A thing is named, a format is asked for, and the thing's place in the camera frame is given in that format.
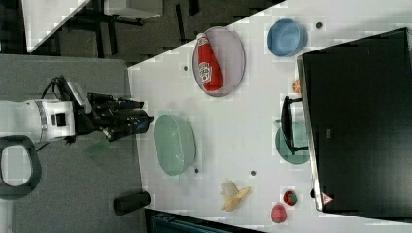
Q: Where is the orange slice toy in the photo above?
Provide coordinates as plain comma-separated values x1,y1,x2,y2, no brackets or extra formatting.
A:
292,80,302,94

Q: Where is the black toaster oven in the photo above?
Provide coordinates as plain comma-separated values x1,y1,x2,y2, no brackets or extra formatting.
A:
281,28,412,222

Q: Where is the pink strawberry toy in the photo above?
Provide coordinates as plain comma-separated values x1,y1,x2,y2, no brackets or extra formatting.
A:
271,204,287,223

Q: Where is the green oval strainer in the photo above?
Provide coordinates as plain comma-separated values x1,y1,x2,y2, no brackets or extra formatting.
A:
154,115,196,176

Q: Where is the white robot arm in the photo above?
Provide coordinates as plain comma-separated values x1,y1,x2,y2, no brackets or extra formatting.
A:
1,93,155,200

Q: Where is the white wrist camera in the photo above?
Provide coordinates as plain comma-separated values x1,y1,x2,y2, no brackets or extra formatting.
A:
68,82,92,114

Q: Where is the grey round plate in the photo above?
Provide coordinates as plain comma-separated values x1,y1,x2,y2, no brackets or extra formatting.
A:
192,26,246,97

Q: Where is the red ketchup bottle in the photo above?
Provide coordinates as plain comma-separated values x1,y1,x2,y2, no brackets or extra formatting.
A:
196,33,223,91

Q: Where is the white side table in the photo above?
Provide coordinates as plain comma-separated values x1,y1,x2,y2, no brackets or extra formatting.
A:
21,0,91,53

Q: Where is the black cylindrical container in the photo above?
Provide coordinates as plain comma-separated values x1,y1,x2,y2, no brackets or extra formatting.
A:
113,191,151,216

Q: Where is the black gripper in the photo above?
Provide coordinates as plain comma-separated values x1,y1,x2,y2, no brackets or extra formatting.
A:
75,93,155,142

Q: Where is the blue bowl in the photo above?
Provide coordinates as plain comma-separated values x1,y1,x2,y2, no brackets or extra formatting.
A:
266,18,308,57

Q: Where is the red strawberry toy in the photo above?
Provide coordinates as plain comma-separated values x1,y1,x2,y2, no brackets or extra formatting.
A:
283,190,298,206

